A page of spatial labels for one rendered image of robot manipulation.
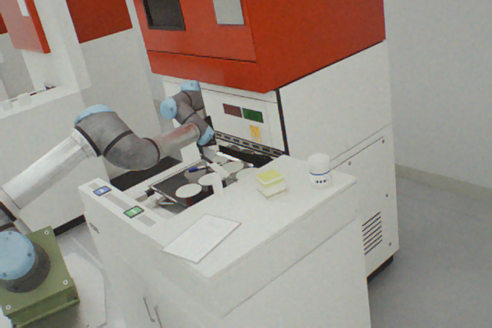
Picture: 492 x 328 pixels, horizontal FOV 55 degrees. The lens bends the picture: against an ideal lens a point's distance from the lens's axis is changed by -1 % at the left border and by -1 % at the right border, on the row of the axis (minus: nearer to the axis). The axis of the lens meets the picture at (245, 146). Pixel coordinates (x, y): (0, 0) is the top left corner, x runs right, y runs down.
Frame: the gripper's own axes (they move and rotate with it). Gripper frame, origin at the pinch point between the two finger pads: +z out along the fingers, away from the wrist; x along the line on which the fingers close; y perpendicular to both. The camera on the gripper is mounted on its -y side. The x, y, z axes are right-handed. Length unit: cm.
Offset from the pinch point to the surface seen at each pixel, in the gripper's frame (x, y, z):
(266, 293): -71, 13, 12
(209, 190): -21.3, 0.9, 1.6
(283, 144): -17.0, 31.9, -8.4
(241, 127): 2.8, 18.5, -10.9
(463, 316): -24, 99, 93
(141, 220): -42.0, -21.8, -4.2
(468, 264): 7, 119, 93
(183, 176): -4.1, -9.2, 1.5
